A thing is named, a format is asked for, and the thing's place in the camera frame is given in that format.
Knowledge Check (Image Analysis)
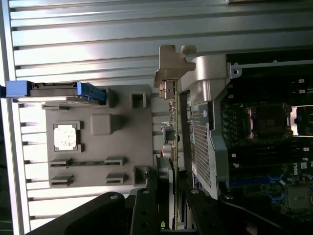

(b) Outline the open black PC case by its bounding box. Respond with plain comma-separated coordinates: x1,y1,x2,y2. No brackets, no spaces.
179,52,313,235

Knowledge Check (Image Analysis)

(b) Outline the blue expansion slot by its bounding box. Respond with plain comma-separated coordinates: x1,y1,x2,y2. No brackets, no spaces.
228,175,287,187

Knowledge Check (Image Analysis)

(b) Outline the silver CPU chip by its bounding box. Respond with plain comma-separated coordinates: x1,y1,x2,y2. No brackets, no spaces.
53,124,77,149

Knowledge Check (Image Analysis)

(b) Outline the green RAM stick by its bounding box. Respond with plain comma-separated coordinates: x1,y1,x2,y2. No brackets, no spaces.
51,159,123,167

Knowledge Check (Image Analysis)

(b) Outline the metal socket cover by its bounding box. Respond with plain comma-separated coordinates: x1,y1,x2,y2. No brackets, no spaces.
291,105,313,137

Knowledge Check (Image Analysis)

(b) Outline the green motherboard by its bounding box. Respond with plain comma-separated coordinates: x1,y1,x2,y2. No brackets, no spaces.
220,97,313,221

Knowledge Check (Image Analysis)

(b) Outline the grey plastic parts rack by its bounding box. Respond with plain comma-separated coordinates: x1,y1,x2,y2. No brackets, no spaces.
41,84,157,196

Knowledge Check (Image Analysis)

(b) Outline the hard disk in blue carrier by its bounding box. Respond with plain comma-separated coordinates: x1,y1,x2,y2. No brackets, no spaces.
0,80,108,106

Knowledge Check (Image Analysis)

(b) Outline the CPU socket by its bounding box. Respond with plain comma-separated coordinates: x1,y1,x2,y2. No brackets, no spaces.
244,102,293,142

